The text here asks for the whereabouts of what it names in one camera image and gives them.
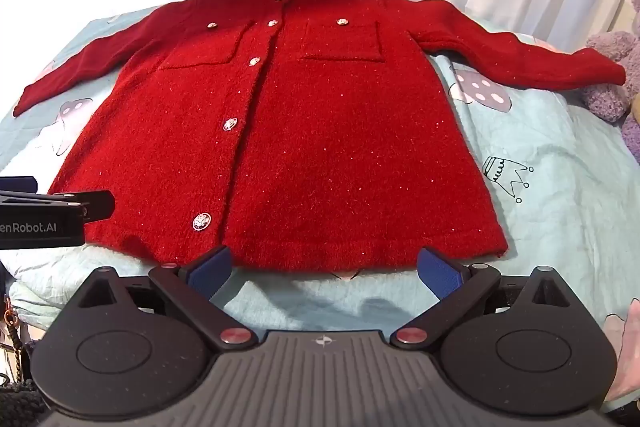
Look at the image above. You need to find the dark knitted cloth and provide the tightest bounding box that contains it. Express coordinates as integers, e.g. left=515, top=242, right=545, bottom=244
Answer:
left=0, top=377, right=48, bottom=415

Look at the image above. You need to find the red knitted coat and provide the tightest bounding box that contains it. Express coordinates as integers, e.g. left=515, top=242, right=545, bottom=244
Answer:
left=12, top=0, right=627, bottom=272

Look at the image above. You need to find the purple plush toy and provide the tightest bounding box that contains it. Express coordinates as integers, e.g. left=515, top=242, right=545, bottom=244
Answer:
left=581, top=0, right=640, bottom=124

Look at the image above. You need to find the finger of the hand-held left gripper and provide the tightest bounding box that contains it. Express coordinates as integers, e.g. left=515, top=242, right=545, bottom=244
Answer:
left=0, top=176, right=39, bottom=192
left=0, top=189, right=116, bottom=223

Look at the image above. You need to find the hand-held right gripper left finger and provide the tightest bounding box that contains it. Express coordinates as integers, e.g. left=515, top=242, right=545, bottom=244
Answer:
left=75, top=245, right=255, bottom=353

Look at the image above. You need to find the light blue printed bed sheet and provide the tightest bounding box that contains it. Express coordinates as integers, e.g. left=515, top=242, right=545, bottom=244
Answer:
left=0, top=13, right=640, bottom=410

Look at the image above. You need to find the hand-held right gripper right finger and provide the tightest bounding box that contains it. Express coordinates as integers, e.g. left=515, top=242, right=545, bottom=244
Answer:
left=389, top=247, right=571, bottom=351

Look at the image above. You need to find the pale pink cloth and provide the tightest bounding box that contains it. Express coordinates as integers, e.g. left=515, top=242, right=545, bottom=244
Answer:
left=600, top=302, right=640, bottom=413

